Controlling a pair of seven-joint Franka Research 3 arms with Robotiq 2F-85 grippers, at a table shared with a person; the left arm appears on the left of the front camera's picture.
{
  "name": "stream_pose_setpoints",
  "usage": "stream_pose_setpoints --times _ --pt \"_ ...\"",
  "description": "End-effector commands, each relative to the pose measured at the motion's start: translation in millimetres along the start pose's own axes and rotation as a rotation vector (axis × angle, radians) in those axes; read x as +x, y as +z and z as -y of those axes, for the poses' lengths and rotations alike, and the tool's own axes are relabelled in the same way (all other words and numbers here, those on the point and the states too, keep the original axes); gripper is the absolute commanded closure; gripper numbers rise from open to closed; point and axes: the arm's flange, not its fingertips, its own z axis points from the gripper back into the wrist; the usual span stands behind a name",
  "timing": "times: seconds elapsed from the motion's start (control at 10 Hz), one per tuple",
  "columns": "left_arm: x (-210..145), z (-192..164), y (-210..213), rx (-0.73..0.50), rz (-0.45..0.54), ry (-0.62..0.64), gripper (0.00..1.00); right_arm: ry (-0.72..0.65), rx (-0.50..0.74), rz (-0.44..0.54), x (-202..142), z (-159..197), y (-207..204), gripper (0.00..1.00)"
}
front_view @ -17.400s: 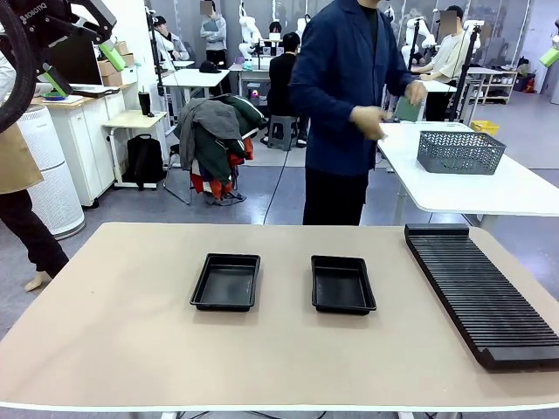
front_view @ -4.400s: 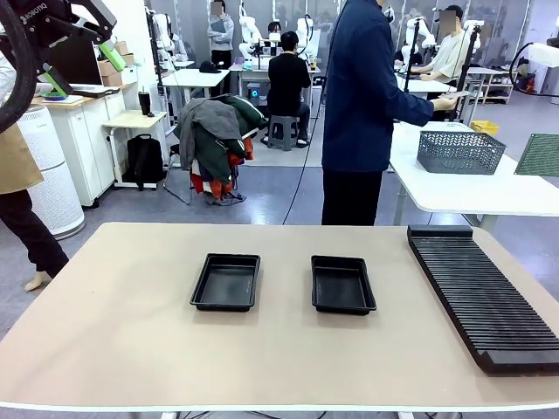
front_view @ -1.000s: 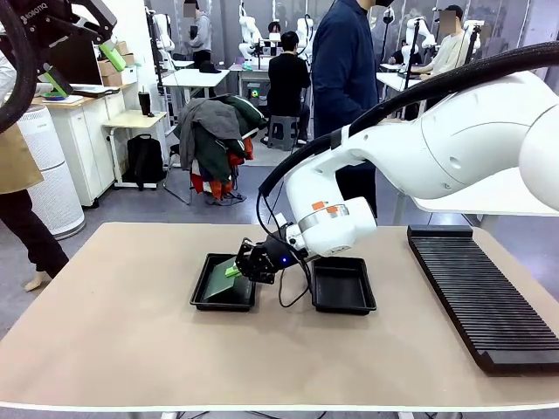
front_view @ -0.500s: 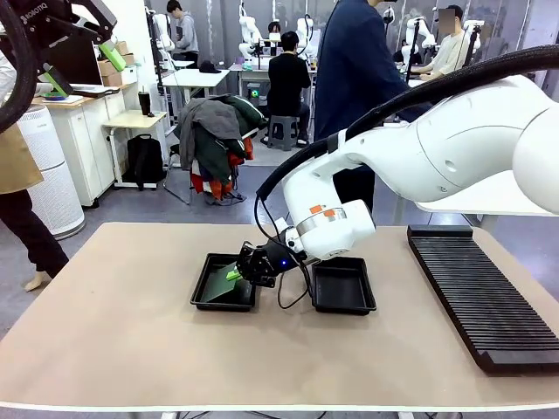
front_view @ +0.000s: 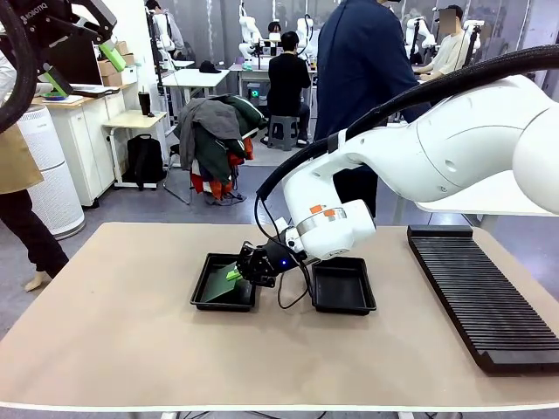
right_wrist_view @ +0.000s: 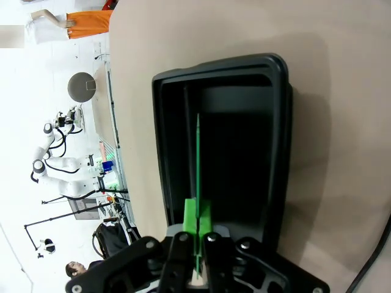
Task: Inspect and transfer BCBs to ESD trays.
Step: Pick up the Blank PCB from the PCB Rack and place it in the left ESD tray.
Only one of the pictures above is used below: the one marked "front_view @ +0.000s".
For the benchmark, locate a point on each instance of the person in grey hoodie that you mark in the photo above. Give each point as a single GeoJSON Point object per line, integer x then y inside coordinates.
{"type": "Point", "coordinates": [168, 26]}

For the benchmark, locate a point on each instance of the white air purifier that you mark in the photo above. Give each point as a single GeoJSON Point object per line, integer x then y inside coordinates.
{"type": "Point", "coordinates": [52, 174]}

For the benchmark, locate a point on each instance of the white desk with cap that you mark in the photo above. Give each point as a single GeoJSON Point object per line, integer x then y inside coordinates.
{"type": "Point", "coordinates": [196, 80]}

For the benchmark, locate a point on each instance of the white storage cabinet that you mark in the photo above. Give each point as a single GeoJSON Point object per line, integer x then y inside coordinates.
{"type": "Point", "coordinates": [87, 139]}

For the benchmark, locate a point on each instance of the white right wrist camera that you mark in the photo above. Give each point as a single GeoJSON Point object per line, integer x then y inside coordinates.
{"type": "Point", "coordinates": [296, 240]}

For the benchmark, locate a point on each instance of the person in navy jacket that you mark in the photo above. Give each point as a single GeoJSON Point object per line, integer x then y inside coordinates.
{"type": "Point", "coordinates": [362, 65]}

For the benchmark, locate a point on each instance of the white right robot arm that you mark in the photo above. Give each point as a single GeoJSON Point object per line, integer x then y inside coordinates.
{"type": "Point", "coordinates": [458, 144]}

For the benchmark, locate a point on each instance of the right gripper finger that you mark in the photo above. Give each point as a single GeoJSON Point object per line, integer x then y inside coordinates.
{"type": "Point", "coordinates": [258, 280]}
{"type": "Point", "coordinates": [249, 257]}

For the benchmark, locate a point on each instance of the white table with basket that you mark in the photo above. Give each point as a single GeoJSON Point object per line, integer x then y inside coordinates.
{"type": "Point", "coordinates": [480, 208]}

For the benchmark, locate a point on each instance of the black cap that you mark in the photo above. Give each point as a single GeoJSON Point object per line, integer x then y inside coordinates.
{"type": "Point", "coordinates": [210, 67]}

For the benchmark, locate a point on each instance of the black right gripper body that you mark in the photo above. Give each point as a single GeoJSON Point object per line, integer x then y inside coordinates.
{"type": "Point", "coordinates": [277, 262]}

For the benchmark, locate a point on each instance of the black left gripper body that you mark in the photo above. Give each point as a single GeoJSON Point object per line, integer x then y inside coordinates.
{"type": "Point", "coordinates": [48, 28]}

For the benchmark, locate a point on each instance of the grey plastic stool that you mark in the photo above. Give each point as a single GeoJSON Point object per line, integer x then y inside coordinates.
{"type": "Point", "coordinates": [283, 131]}

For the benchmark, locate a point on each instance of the seated person in black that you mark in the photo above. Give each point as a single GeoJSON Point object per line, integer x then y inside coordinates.
{"type": "Point", "coordinates": [288, 83]}

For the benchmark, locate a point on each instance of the black backpack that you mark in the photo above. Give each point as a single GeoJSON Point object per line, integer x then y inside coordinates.
{"type": "Point", "coordinates": [146, 159]}

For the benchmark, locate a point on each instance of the black slotted board rack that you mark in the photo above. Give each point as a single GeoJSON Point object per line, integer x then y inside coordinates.
{"type": "Point", "coordinates": [480, 297]}

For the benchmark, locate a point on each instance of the black computer monitor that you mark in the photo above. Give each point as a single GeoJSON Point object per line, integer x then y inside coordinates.
{"type": "Point", "coordinates": [83, 65]}

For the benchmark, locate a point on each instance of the black tumbler cup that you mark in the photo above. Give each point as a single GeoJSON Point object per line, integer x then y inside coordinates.
{"type": "Point", "coordinates": [144, 104]}

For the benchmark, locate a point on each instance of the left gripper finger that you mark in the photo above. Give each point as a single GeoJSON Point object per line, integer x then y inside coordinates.
{"type": "Point", "coordinates": [57, 80]}
{"type": "Point", "coordinates": [112, 57]}

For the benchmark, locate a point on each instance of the pile of coats on chair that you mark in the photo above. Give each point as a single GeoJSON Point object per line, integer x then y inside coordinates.
{"type": "Point", "coordinates": [209, 139]}

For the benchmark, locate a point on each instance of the green plate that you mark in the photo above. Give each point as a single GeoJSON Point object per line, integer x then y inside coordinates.
{"type": "Point", "coordinates": [54, 96]}

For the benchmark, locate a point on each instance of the black keyboard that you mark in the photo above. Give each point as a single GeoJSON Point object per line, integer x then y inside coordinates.
{"type": "Point", "coordinates": [94, 91]}

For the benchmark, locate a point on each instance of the small white side table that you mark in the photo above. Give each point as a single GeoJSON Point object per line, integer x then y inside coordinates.
{"type": "Point", "coordinates": [135, 120]}

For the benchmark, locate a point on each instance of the black ESD tray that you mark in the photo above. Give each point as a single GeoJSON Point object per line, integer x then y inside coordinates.
{"type": "Point", "coordinates": [207, 301]}
{"type": "Point", "coordinates": [342, 286]}

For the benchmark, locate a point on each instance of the person in beige top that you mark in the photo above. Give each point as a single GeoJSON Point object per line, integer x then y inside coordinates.
{"type": "Point", "coordinates": [450, 48]}

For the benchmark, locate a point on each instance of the brown cardboard box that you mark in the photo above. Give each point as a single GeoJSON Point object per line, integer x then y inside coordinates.
{"type": "Point", "coordinates": [106, 67]}
{"type": "Point", "coordinates": [112, 79]}
{"type": "Point", "coordinates": [129, 60]}
{"type": "Point", "coordinates": [122, 48]}

